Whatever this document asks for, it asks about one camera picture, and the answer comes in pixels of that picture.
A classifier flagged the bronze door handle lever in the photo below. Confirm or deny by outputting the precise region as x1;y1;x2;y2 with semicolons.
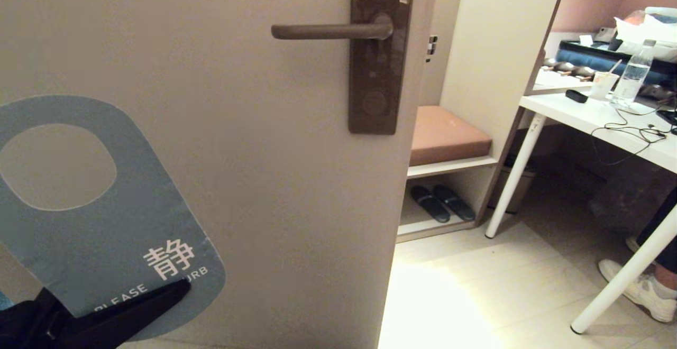
271;13;395;40

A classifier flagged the beige waste bin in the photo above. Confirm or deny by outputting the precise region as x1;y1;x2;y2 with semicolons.
489;153;532;213

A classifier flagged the dark blue bag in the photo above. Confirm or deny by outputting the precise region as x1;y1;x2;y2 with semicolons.
558;40;677;84

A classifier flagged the white plastic bag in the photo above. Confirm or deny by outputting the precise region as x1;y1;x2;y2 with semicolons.
614;6;677;63

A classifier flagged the grey plastic bag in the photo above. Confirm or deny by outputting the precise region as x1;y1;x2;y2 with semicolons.
590;169;656;233

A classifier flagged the brown seat cushion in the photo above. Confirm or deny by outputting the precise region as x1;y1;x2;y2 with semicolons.
410;106;493;167

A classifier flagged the do-not-disturb door hanger sign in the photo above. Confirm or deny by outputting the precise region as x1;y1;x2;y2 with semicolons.
0;95;226;342

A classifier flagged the leg in black trousers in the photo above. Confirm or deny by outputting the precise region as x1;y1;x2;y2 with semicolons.
637;188;677;275

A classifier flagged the clear plastic water bottle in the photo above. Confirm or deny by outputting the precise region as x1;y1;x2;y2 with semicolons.
612;39;656;107

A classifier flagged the dark grey slipper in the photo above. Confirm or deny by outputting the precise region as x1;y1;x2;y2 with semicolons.
411;185;451;223
434;183;477;221

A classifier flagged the brown door lock plate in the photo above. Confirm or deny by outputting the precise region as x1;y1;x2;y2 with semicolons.
348;0;417;135

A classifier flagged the cream bench cabinet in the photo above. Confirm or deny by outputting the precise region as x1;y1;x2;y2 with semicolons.
396;0;572;244

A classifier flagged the beige door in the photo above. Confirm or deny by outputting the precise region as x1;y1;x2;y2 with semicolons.
0;0;441;349

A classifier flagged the white table with round legs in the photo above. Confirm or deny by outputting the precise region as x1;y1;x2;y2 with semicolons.
486;90;677;334

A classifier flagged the thin black cable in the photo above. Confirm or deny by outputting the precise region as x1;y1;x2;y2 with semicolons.
590;103;677;167

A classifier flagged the white paper cup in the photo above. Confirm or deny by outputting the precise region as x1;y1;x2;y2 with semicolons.
590;59;624;101

